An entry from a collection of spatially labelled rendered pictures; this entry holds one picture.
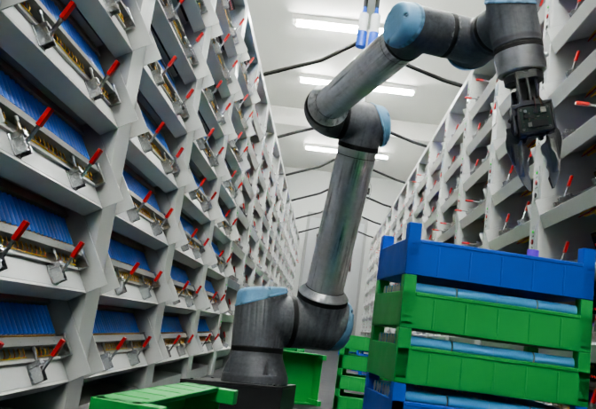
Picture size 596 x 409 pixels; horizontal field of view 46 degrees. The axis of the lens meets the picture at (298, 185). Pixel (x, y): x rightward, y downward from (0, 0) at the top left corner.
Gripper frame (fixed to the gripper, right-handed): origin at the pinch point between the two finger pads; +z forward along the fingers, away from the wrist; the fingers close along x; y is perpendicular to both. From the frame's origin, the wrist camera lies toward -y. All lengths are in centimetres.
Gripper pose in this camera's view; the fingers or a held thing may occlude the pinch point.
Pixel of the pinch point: (540, 183)
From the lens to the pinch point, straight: 135.5
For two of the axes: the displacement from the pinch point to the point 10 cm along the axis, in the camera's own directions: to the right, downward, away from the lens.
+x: 9.6, -1.5, -2.2
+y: -2.4, -1.3, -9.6
